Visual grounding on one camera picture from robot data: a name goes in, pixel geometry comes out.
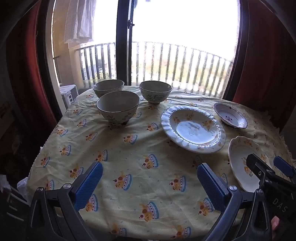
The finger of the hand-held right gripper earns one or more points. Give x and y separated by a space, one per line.
285 168
256 164

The large white ruffled plate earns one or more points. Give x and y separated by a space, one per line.
196 129

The person's right hand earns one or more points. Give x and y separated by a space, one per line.
275 223

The dark window frame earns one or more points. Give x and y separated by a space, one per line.
122 46

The red curtain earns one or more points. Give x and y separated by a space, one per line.
25 81
266 69

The small blue-rimmed dish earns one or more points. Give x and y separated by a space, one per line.
229 115

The white plastic cabinet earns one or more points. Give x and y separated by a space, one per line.
68 93

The white plastic bag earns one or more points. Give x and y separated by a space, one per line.
23 187

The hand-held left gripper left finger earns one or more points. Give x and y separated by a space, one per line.
90 183

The white fruit-pattern plate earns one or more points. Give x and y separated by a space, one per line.
238 160

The yellow printed tablecloth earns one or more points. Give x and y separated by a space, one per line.
138 150

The floral ceramic bowl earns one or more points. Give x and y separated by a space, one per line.
118 104
155 89
108 85

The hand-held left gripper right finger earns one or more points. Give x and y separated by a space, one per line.
211 187

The balcony railing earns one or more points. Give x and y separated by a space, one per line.
185 48

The hanging white cloth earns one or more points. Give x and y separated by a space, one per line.
79 20

